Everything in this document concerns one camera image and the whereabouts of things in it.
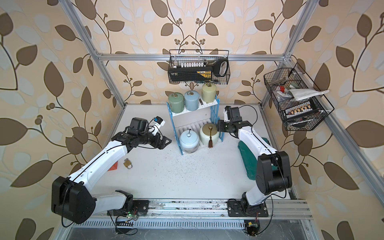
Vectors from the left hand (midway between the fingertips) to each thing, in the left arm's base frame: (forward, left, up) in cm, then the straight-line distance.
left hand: (165, 137), depth 81 cm
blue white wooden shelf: (+31, -26, -15) cm, 43 cm away
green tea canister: (+10, -7, +17) cm, 21 cm away
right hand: (+11, -32, -4) cm, 35 cm away
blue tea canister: (+12, -14, +17) cm, 25 cm away
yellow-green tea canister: (+17, -24, +17) cm, 34 cm away
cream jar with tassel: (+6, -25, -6) cm, 26 cm away
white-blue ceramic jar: (0, -13, -5) cm, 14 cm away
